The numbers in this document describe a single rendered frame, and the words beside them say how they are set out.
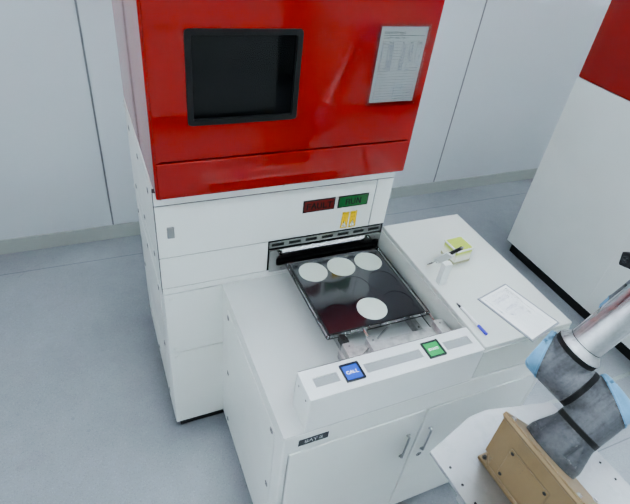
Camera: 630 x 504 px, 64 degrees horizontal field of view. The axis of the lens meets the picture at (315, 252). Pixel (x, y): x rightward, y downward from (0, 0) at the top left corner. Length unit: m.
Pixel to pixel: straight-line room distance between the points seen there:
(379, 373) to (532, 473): 0.42
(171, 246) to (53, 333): 1.37
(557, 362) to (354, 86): 0.90
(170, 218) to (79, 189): 1.69
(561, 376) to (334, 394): 0.55
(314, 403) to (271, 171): 0.67
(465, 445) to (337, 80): 1.06
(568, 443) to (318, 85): 1.10
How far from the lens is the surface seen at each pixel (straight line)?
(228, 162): 1.45
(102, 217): 3.33
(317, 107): 1.47
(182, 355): 2.00
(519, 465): 1.39
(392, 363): 1.43
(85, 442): 2.45
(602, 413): 1.41
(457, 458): 1.48
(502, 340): 1.60
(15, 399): 2.67
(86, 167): 3.15
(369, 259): 1.83
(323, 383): 1.35
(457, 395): 1.69
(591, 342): 1.37
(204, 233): 1.63
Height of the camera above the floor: 2.02
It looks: 38 degrees down
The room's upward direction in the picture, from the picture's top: 8 degrees clockwise
